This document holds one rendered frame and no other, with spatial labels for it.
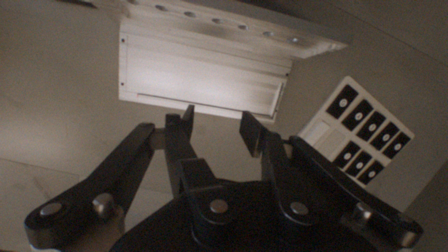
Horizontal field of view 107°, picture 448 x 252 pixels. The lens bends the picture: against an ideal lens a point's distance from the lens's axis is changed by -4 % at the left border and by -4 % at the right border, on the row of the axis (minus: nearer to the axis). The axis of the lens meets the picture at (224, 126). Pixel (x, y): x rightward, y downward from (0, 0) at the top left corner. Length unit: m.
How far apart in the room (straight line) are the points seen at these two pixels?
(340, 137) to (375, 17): 0.36
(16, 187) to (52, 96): 0.37
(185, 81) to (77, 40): 0.28
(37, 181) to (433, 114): 1.39
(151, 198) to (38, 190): 0.37
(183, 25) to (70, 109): 0.40
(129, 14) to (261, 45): 0.28
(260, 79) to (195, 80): 0.18
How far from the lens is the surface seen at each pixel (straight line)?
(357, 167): 0.80
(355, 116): 0.69
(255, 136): 0.16
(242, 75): 0.49
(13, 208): 0.98
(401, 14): 0.75
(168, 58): 0.49
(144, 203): 0.74
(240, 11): 0.30
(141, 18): 0.43
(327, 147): 0.69
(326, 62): 0.61
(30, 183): 0.86
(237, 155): 0.59
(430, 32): 0.84
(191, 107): 0.19
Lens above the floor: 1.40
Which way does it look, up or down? 68 degrees down
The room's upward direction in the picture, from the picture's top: 165 degrees clockwise
